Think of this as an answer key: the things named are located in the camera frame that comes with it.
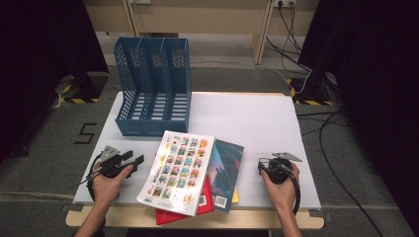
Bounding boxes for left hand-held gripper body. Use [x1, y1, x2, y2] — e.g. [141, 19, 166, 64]
[97, 145, 130, 179]

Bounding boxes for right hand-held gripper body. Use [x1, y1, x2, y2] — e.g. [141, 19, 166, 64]
[257, 151, 303, 185]

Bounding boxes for blue plastic file rack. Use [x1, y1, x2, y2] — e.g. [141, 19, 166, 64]
[113, 36, 193, 138]

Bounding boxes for white picture-grid book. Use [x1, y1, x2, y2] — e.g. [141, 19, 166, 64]
[135, 129, 215, 217]

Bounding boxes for blue illustrated book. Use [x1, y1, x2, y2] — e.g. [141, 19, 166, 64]
[207, 138, 245, 214]

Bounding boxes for red book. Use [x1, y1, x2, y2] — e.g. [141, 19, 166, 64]
[155, 177, 215, 226]

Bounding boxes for person's right hand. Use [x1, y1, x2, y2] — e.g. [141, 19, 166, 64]
[260, 162, 300, 211]

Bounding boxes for person's left hand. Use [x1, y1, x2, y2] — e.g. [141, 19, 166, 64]
[92, 163, 134, 205]

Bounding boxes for wooden table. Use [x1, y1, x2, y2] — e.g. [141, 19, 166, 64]
[65, 91, 325, 230]

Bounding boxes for black striped stand base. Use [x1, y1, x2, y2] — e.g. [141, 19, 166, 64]
[286, 72, 344, 107]
[53, 71, 110, 105]

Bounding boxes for beige wooden desk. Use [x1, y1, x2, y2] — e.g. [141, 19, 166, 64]
[83, 0, 319, 66]

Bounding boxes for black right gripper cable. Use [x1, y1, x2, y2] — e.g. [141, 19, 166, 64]
[289, 171, 301, 216]

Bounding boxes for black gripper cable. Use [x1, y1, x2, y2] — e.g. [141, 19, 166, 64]
[289, 171, 301, 216]
[78, 154, 104, 202]

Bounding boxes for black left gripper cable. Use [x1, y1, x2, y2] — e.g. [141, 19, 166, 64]
[78, 154, 104, 202]

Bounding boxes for black floor cables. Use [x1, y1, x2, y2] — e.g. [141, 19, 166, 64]
[295, 110, 384, 237]

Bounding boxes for white floor cable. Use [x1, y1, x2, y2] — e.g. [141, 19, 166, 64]
[191, 59, 312, 95]

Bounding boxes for black socket cables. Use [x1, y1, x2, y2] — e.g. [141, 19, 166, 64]
[266, 3, 312, 72]

